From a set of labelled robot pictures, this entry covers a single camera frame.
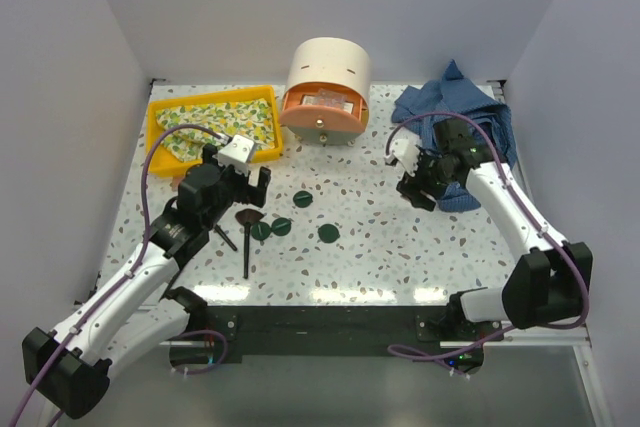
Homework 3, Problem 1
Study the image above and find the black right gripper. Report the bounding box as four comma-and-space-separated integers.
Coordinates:
397, 146, 457, 212

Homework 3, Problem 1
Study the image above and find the pink blush palette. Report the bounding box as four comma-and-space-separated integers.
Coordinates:
170, 176, 184, 191

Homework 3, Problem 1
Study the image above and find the yellow plastic tray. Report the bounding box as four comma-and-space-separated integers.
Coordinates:
146, 85, 283, 177

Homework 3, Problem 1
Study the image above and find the nine-pan orange eyeshadow palette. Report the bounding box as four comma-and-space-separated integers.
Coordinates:
309, 89, 346, 109

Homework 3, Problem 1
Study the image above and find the round cream drawer organizer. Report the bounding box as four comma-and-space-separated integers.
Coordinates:
279, 37, 372, 146

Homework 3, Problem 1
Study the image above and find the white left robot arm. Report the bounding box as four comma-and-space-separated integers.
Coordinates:
21, 136, 271, 419

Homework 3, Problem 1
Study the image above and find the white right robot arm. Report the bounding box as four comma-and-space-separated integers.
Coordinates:
385, 114, 593, 340

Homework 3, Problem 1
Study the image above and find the black fan makeup brush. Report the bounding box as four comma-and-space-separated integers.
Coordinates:
235, 208, 264, 280

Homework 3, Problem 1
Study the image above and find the black thin makeup brush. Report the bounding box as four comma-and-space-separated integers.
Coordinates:
214, 225, 238, 252

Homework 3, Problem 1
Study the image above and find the green powder puff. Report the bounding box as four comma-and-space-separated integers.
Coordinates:
292, 190, 314, 208
318, 224, 340, 244
251, 221, 272, 241
271, 217, 292, 237

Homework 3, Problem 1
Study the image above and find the lemon print cloth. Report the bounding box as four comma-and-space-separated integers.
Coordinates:
155, 98, 276, 162

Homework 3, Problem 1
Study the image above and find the blue checkered cloth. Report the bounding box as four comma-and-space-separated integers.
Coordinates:
391, 61, 517, 212

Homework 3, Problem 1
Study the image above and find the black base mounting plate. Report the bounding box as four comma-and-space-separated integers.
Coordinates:
187, 305, 504, 363

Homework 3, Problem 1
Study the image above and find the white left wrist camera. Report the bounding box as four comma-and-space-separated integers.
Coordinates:
217, 135, 257, 176

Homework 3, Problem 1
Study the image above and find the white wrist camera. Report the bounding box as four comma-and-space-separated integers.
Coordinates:
217, 135, 257, 176
384, 139, 421, 176

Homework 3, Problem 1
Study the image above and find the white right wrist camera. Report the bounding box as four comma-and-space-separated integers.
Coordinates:
384, 139, 421, 176

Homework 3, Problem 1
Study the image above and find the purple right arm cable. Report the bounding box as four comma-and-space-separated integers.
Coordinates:
387, 111, 591, 378

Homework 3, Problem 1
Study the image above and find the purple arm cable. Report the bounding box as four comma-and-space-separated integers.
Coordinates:
9, 124, 231, 427
387, 111, 591, 378

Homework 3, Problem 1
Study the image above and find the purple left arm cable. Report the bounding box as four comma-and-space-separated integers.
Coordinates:
9, 124, 231, 427

